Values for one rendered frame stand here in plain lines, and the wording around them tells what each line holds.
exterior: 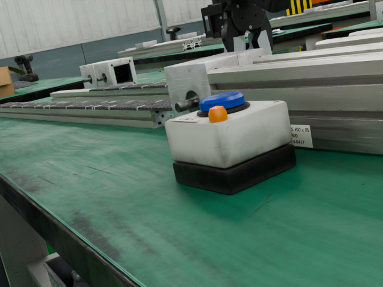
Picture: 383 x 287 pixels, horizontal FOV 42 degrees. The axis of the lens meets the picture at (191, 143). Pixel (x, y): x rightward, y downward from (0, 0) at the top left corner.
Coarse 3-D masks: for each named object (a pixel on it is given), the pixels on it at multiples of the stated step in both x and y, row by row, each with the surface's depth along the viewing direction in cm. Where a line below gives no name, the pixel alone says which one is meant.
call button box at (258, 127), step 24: (168, 120) 45; (192, 120) 42; (240, 120) 40; (264, 120) 41; (288, 120) 43; (192, 144) 42; (216, 144) 39; (240, 144) 40; (264, 144) 42; (288, 144) 44; (192, 168) 43; (216, 168) 41; (240, 168) 40; (264, 168) 42; (288, 168) 43
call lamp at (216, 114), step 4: (212, 108) 39; (216, 108) 39; (220, 108) 39; (224, 108) 39; (212, 112) 39; (216, 112) 39; (220, 112) 39; (224, 112) 39; (212, 116) 39; (216, 116) 39; (220, 116) 39; (224, 116) 39; (212, 120) 39; (216, 120) 39; (220, 120) 39; (224, 120) 39
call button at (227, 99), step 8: (208, 96) 45; (216, 96) 43; (224, 96) 43; (232, 96) 42; (240, 96) 42; (200, 104) 43; (208, 104) 42; (216, 104) 42; (224, 104) 42; (232, 104) 42; (240, 104) 42
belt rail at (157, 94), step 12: (60, 96) 160; (72, 96) 152; (84, 96) 144; (96, 96) 138; (108, 96) 132; (120, 96) 125; (132, 96) 120; (144, 96) 115; (156, 96) 111; (168, 96) 107
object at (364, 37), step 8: (360, 32) 70; (368, 32) 69; (376, 32) 68; (328, 40) 66; (336, 40) 65; (344, 40) 64; (352, 40) 63; (360, 40) 62; (368, 40) 61; (376, 40) 60; (320, 48) 67
